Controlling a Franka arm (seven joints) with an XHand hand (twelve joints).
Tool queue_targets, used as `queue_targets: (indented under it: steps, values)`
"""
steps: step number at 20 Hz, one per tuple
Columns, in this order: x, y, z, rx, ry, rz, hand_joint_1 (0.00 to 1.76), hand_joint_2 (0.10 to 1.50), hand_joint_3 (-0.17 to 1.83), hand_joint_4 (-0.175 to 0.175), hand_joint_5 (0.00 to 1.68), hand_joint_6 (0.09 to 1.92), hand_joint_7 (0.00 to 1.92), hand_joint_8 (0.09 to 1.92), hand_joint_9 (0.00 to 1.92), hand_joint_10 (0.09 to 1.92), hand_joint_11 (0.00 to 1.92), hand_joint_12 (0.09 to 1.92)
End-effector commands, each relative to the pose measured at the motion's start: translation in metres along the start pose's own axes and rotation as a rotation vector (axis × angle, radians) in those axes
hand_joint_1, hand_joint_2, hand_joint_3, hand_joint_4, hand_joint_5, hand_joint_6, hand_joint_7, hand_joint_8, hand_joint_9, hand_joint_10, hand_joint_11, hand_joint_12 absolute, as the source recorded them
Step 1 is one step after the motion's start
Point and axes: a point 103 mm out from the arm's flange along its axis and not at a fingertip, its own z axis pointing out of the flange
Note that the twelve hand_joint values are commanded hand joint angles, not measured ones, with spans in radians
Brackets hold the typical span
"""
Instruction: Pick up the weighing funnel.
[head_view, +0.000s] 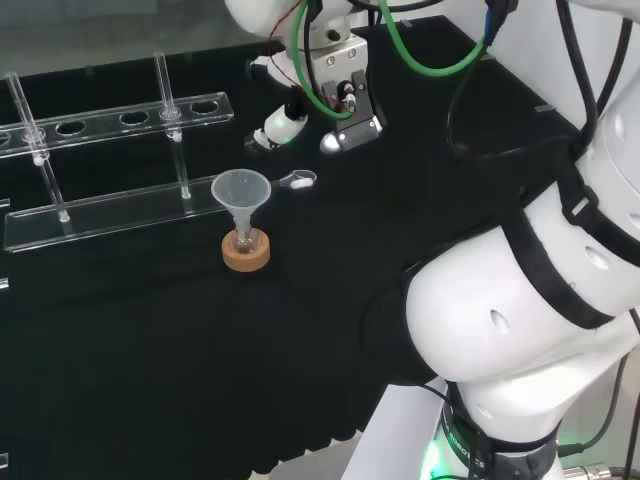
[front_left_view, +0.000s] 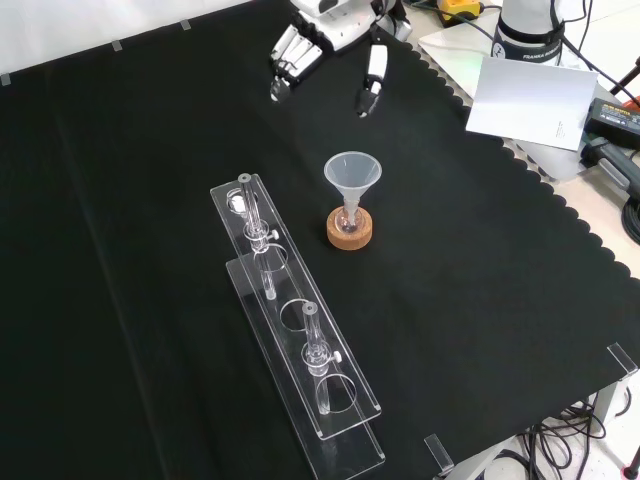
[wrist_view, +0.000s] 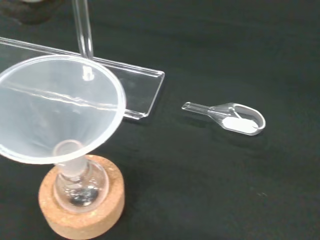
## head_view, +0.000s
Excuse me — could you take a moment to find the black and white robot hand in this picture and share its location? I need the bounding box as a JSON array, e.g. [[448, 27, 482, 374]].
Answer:
[[243, 35, 372, 153]]

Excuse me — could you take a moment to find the clear plastic funnel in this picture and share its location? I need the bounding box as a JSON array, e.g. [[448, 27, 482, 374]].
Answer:
[[210, 169, 273, 236]]

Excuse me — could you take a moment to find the clear acrylic funnel stand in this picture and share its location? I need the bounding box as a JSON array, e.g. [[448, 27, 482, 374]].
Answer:
[[0, 52, 236, 254]]

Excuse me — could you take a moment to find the small round-bottom glass flask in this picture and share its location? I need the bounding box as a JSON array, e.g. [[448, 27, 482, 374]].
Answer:
[[232, 219, 257, 254]]

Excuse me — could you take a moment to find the black bench cloth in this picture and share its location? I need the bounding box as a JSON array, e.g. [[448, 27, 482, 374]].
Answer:
[[0, 14, 592, 477]]

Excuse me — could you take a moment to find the green cable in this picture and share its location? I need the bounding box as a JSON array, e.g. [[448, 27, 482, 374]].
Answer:
[[378, 0, 497, 78], [292, 0, 352, 122]]

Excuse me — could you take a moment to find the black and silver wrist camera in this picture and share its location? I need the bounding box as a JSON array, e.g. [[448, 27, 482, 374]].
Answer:
[[319, 69, 386, 154]]

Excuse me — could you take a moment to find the cork ring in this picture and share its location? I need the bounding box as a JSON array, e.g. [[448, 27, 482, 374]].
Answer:
[[221, 227, 272, 274]]

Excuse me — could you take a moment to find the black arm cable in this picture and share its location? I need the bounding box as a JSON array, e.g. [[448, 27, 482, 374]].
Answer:
[[446, 0, 633, 163]]

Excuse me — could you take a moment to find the pale base plate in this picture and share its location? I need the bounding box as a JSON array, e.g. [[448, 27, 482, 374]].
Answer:
[[344, 375, 452, 480]]

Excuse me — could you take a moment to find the thin black cable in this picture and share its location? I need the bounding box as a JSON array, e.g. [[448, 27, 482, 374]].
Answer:
[[557, 305, 640, 454]]

